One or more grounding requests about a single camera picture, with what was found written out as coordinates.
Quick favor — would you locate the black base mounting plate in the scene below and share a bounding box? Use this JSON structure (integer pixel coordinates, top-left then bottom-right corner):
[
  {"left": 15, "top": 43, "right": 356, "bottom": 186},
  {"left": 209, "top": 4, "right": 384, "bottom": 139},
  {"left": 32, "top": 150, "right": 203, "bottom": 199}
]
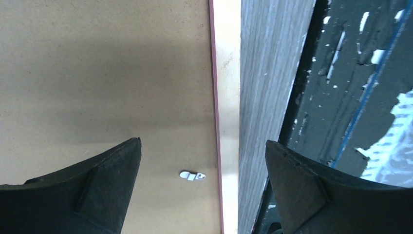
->
[{"left": 254, "top": 0, "right": 413, "bottom": 234}]

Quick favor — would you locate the pink picture frame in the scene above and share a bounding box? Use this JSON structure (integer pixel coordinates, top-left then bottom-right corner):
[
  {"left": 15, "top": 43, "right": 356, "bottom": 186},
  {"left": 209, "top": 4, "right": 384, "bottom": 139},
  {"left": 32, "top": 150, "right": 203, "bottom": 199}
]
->
[{"left": 0, "top": 0, "right": 241, "bottom": 234}]

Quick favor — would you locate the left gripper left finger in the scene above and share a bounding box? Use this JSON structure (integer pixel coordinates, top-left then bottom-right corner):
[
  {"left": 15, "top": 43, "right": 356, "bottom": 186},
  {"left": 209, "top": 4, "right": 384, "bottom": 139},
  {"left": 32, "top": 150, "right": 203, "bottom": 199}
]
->
[{"left": 0, "top": 137, "right": 142, "bottom": 234}]

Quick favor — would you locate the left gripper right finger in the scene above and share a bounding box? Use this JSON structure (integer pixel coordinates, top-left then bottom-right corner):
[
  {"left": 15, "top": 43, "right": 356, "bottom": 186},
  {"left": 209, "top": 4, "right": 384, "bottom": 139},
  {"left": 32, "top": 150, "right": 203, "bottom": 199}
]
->
[{"left": 265, "top": 140, "right": 413, "bottom": 234}]

